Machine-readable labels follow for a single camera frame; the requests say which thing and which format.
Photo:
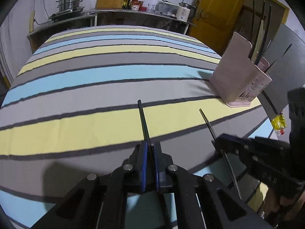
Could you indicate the metal kitchen counter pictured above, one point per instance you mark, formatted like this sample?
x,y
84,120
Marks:
x,y
114,11

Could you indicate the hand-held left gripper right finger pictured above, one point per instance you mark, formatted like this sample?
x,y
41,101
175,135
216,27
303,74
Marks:
x,y
156,169

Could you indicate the black chopstick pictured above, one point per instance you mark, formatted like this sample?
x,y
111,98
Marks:
x,y
254,16
208,124
268,21
144,124
263,16

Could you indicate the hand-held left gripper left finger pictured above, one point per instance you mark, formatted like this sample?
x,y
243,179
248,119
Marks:
x,y
143,169

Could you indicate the person's right hand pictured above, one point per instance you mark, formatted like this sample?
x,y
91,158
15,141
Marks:
x,y
286,207

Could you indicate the yellow snack packet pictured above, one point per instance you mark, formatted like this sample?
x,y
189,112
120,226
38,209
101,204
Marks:
x,y
278,124

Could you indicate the striped bed sheet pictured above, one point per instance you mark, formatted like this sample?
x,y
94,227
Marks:
x,y
95,76

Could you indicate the low metal table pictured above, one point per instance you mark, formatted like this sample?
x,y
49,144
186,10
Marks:
x,y
40,35

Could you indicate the white plastic container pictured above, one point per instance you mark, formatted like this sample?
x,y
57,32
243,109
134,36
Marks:
x,y
166,8

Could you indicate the pink utensil holder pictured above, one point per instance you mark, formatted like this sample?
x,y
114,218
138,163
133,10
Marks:
x,y
228,76

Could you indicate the white electric kettle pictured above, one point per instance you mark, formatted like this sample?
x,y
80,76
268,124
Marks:
x,y
183,13

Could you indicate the steel steamer pot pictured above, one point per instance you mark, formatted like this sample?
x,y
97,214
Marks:
x,y
70,2

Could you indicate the glass mug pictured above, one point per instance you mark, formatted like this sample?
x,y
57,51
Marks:
x,y
150,7

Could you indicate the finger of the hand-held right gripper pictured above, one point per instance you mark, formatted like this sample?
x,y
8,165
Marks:
x,y
231,145

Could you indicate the beige wooden chopstick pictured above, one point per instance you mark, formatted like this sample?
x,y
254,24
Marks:
x,y
259,31
265,49

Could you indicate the yellow wooden door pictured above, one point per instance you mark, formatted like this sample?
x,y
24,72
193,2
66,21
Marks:
x,y
214,16

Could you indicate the gas stove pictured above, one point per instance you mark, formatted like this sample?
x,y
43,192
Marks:
x,y
66,16

